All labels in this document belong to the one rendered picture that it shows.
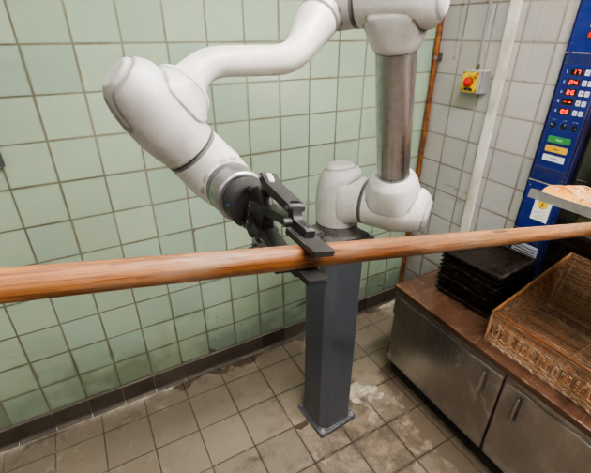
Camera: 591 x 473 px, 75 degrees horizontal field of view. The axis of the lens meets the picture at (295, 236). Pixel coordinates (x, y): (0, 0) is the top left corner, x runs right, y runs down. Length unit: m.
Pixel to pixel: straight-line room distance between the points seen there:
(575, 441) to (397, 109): 1.21
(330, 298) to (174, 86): 1.04
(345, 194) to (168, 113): 0.78
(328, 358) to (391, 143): 0.94
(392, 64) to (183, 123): 0.57
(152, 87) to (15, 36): 1.01
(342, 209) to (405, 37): 0.57
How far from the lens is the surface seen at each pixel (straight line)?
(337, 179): 1.30
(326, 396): 1.86
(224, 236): 1.90
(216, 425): 2.10
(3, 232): 1.77
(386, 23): 0.99
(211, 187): 0.66
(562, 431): 1.69
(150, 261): 0.40
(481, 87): 2.11
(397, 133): 1.12
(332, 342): 1.62
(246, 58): 0.80
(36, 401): 2.23
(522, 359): 1.70
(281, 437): 2.03
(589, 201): 1.38
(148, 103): 0.64
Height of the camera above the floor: 1.67
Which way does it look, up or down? 28 degrees down
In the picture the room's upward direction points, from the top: straight up
